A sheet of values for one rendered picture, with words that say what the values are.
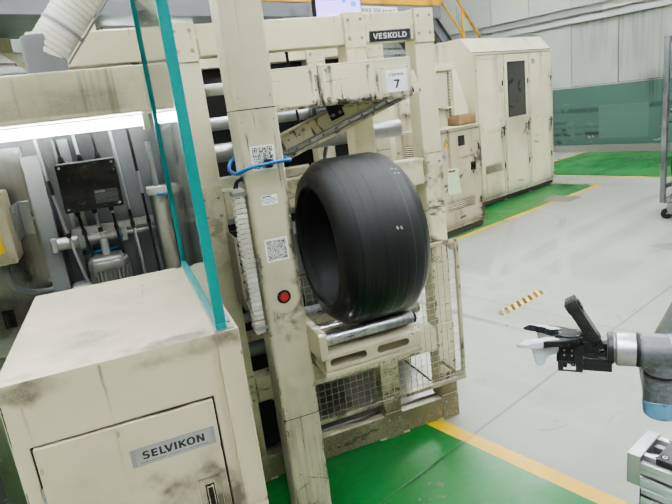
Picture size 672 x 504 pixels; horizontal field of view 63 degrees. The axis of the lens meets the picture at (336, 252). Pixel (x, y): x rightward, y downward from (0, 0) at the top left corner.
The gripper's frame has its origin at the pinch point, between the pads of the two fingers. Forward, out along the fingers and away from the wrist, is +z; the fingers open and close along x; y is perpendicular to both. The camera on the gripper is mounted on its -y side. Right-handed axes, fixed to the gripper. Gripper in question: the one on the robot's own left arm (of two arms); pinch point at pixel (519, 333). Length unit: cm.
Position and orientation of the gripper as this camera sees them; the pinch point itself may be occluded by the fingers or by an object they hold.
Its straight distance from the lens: 139.3
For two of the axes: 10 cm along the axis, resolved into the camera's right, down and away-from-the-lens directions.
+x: 4.1, -1.5, 9.0
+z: -9.1, 0.0, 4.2
